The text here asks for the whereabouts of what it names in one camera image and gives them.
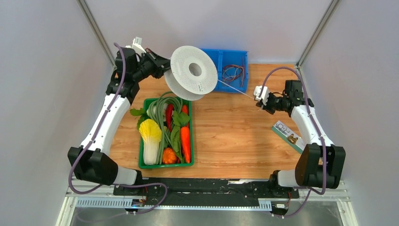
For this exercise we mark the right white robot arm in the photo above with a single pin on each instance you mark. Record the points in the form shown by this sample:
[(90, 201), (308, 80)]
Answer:
[(321, 162)]

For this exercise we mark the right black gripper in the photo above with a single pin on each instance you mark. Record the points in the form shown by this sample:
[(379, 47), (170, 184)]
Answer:
[(267, 107)]

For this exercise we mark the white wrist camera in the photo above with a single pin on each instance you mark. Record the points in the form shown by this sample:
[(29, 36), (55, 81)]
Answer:
[(261, 94), (136, 46)]

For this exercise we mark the white perforated spool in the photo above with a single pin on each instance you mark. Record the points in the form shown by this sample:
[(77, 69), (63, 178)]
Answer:
[(192, 73)]

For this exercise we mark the green white small box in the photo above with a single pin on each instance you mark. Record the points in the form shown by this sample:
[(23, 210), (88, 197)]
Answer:
[(290, 137)]

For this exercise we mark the orange pumpkin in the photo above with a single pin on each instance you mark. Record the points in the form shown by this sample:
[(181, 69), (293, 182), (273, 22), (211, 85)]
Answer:
[(169, 156)]

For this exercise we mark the blue two-compartment bin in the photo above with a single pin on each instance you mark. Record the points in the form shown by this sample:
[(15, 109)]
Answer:
[(232, 69)]

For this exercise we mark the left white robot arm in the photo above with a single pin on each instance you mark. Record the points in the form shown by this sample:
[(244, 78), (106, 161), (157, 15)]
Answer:
[(90, 161)]

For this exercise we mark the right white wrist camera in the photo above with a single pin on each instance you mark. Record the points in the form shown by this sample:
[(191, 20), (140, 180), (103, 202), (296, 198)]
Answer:
[(261, 94)]

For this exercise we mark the green spinach leaf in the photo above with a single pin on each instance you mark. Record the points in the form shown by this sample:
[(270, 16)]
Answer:
[(179, 120)]

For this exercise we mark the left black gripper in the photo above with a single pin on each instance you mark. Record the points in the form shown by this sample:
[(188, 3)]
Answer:
[(159, 64)]

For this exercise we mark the green long beans bundle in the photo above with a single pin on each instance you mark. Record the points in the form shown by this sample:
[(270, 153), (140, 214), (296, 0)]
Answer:
[(156, 113)]

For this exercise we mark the green plastic tray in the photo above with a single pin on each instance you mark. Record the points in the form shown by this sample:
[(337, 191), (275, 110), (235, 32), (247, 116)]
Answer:
[(141, 164)]

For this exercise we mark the large orange carrot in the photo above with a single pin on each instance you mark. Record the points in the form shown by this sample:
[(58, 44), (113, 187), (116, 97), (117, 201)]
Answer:
[(186, 143)]

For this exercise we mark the small orange carrot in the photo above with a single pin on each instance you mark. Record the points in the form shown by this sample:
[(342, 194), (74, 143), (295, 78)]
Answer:
[(186, 111)]

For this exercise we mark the yellow napa cabbage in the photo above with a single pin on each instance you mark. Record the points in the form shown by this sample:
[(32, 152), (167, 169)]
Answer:
[(151, 135)]

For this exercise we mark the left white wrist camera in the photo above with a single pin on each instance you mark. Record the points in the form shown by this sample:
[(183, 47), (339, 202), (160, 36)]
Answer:
[(136, 46)]

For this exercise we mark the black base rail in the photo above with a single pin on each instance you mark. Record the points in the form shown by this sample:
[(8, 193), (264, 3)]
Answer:
[(211, 193)]

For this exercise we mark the red chili pepper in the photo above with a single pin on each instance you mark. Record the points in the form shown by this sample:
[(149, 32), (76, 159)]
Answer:
[(169, 114)]

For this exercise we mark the green cilantro leaf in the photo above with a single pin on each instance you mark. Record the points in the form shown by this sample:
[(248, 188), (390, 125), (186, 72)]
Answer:
[(141, 114)]

